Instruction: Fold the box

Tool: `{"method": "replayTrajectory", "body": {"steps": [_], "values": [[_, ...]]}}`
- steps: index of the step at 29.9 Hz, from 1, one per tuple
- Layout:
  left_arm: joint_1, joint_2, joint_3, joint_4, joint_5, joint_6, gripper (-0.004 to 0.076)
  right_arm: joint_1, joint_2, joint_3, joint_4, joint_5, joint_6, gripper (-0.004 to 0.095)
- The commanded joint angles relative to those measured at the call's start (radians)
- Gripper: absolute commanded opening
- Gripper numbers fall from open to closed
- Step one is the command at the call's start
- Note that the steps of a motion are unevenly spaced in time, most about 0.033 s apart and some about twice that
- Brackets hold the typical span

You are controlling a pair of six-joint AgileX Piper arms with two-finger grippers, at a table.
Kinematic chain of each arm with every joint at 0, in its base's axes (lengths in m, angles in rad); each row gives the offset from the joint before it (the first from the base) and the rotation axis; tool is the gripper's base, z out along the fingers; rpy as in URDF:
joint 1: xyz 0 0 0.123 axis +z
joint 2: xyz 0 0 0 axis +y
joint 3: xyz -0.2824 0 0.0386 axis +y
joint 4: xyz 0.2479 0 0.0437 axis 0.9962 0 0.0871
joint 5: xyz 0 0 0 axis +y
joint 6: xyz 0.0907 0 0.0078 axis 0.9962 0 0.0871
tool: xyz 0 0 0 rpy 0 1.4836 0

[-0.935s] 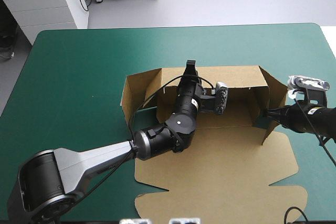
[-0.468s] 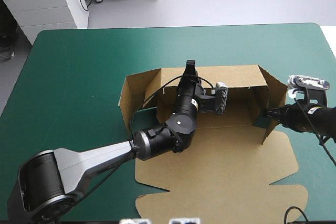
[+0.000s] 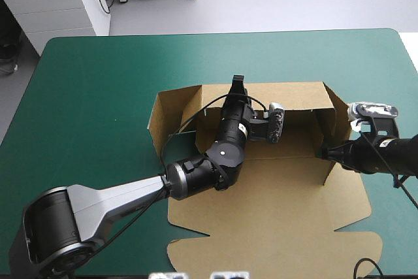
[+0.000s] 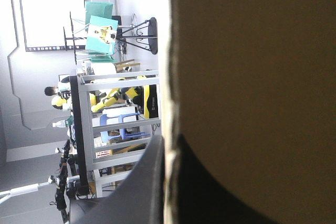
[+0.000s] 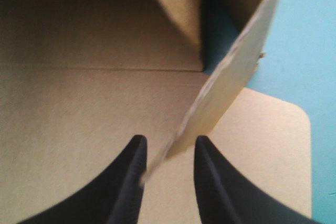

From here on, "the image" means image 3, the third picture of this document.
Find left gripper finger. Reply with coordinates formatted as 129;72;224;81
228;74;248;97

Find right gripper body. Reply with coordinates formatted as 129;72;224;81
341;137;380;174

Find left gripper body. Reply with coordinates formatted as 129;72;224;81
221;93;255;126

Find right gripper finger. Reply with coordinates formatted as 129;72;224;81
321;143;346;167

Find brown cardboard box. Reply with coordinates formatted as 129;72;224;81
146;80;384;279

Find white drawer cabinet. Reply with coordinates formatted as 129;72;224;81
0;0;112;58

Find person's legs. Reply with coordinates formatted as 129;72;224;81
0;0;23;76

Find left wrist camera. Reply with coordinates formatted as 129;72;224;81
266;101;286;144

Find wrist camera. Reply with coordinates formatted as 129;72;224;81
347;101;400;130
266;101;286;144

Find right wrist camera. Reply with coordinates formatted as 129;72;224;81
347;101;400;130

